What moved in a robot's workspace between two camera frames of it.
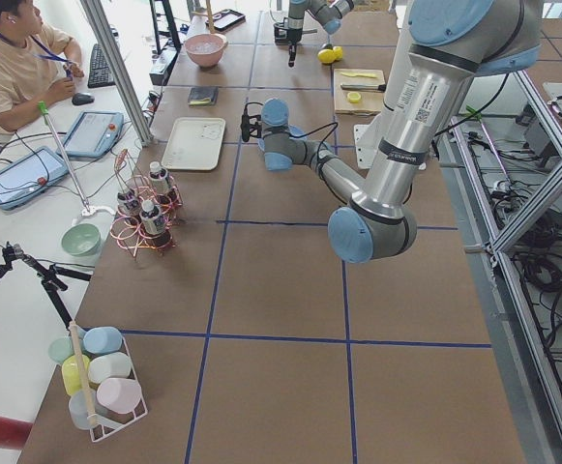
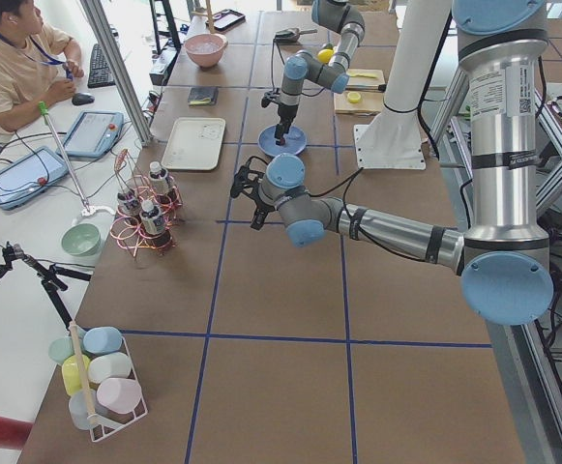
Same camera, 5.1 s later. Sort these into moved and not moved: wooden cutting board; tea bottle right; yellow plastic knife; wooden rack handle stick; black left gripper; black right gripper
Moved: black left gripper; black right gripper
Not moved: tea bottle right; wooden cutting board; wooden rack handle stick; yellow plastic knife
